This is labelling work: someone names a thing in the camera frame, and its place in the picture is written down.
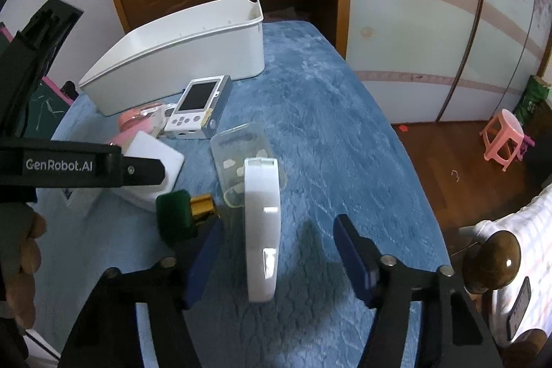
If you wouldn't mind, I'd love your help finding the pink round container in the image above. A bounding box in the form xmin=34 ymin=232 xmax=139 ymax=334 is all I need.
xmin=106 ymin=102 xmax=168 ymax=145

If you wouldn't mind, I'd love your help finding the white handheld game console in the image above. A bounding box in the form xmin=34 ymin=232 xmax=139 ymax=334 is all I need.
xmin=165 ymin=78 xmax=225 ymax=138

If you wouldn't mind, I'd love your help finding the black phone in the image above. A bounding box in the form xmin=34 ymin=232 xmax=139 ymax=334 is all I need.
xmin=506 ymin=277 xmax=532 ymax=341

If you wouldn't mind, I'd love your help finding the white plastic storage bin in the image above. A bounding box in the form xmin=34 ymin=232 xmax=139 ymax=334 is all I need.
xmin=79 ymin=0 xmax=265 ymax=117

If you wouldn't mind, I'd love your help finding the green chalkboard with pink frame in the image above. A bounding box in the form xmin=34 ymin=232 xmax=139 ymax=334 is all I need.
xmin=0 ymin=22 xmax=75 ymax=139

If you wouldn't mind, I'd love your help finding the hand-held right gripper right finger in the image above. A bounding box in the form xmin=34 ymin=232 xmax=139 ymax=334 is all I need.
xmin=333 ymin=215 xmax=503 ymax=368

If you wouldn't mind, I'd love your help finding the white quilted bedding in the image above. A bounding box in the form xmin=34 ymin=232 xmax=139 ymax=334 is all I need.
xmin=458 ymin=184 xmax=552 ymax=348

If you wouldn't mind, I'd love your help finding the white square box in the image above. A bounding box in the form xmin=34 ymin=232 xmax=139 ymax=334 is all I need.
xmin=122 ymin=130 xmax=186 ymax=206

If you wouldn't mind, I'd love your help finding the green and gold stamp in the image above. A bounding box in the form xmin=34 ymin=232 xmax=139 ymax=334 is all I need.
xmin=156 ymin=190 xmax=217 ymax=245

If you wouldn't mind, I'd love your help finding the wooden bedpost knob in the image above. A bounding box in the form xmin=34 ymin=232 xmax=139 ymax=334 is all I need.
xmin=463 ymin=230 xmax=522 ymax=294

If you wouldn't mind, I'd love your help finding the wardrobe with sliding doors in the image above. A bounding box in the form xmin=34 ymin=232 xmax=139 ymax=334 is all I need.
xmin=348 ymin=0 xmax=552 ymax=124

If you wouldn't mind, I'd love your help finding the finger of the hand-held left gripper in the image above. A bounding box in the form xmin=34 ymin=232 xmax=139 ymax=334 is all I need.
xmin=0 ymin=0 xmax=84 ymax=138
xmin=122 ymin=155 xmax=166 ymax=193

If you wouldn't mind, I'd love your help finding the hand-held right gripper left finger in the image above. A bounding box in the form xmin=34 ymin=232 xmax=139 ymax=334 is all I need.
xmin=65 ymin=219 xmax=225 ymax=368

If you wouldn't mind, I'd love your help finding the green bag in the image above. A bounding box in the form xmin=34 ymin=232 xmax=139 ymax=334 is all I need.
xmin=512 ymin=74 xmax=552 ymax=128

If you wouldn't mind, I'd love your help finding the person's left hand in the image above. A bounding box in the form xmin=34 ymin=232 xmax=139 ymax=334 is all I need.
xmin=0 ymin=204 xmax=47 ymax=330

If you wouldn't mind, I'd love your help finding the white oval plastic case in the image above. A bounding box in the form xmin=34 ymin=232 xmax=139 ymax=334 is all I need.
xmin=244 ymin=157 xmax=281 ymax=304

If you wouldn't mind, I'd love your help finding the clear plastic case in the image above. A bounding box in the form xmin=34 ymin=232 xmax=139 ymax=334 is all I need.
xmin=210 ymin=122 xmax=288 ymax=208

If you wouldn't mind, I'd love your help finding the pink plastic stool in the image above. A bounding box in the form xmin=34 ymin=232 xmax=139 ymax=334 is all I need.
xmin=480 ymin=109 xmax=536 ymax=173

